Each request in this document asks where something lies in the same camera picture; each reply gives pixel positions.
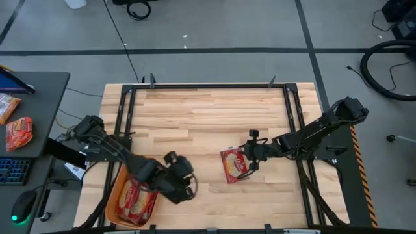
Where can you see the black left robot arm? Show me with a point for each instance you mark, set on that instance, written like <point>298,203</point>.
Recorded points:
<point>110,146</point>

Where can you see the grey chair leg with caster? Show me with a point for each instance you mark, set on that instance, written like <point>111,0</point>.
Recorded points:
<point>401,138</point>

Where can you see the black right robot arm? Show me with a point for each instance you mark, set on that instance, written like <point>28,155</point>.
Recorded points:
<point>312,133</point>

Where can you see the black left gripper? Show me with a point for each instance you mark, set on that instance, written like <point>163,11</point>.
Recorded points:
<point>178,188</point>

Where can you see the laptop with blue screen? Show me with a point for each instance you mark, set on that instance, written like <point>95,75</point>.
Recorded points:
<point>13,83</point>

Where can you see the pink plastic basket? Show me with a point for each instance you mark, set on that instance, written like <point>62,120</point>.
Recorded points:
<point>112,208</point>

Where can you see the red popcorn bag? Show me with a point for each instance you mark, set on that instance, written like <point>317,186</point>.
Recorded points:
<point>149,208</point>
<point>232,165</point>
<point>128,201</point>

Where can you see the white bucket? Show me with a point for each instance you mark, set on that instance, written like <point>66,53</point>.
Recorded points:
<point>75,3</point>

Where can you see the red orange snack bag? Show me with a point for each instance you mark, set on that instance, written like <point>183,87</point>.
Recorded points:
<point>19,134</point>

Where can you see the black equipment box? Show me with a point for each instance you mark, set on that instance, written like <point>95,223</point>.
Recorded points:
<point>403,16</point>

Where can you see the black mouse green light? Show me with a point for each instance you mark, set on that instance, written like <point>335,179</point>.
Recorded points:
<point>23,206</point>

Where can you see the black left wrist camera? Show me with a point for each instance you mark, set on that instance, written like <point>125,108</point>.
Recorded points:
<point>170,157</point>

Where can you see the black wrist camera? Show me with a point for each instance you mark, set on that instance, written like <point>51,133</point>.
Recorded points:
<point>170,157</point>
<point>253,134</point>

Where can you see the black keyboard blue backlight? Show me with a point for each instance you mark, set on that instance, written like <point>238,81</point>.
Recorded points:
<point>14,170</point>

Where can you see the black aluminium table frame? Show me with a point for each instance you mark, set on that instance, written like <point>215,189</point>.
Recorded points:
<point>208,86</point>

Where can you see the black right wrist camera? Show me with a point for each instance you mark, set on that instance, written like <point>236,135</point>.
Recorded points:
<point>253,134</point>

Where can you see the black office desk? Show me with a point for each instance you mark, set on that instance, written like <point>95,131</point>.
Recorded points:
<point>45,107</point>

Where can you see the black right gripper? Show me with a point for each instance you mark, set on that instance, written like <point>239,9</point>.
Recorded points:
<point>258,152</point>

